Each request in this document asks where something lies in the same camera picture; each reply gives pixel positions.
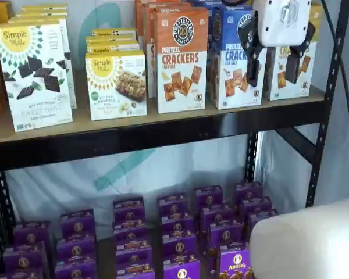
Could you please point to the orange cheddar cracker box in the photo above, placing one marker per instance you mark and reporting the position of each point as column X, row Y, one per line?
column 149, row 35
column 180, row 58
column 143, row 23
column 137, row 17

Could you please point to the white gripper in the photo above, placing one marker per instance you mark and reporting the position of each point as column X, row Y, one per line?
column 282, row 23

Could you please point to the white tarp with teal logo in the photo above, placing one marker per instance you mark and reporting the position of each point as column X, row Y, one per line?
column 75, row 180

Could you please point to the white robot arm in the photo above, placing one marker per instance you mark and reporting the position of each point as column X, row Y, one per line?
column 308, row 241

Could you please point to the Simple Mills mint thins box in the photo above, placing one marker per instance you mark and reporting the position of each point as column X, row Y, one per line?
column 71, row 43
column 45, row 6
column 32, row 72
column 40, row 15
column 43, row 11

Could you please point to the blue sea salt cracker box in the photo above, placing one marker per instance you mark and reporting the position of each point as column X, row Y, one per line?
column 214, row 4
column 235, row 93
column 200, row 2

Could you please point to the purple Annie's snack box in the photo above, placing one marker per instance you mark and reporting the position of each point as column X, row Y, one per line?
column 75, row 248
column 133, row 251
column 179, row 245
column 20, row 274
column 217, row 218
column 235, row 266
column 78, row 223
column 32, row 234
column 75, row 270
column 181, row 270
column 248, row 191
column 226, row 236
column 260, row 219
column 256, row 206
column 209, row 197
column 135, row 271
column 173, row 205
column 129, row 210
column 177, row 222
column 130, row 231
column 24, row 257

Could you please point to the purple Annie's snack boxes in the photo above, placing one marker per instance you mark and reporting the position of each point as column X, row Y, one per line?
column 105, row 258

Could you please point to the wooden shelf board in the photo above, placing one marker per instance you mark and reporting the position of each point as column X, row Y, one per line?
column 177, row 118

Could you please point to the black metal shelf frame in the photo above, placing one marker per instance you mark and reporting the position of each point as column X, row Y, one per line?
column 163, row 142

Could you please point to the Simple Mills almond bars box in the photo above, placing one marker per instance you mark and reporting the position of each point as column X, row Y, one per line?
column 113, row 46
column 113, row 31
column 116, row 87
column 110, row 37

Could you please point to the yellow honey mustard cracker box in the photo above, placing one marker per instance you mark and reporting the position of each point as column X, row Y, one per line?
column 279, row 87

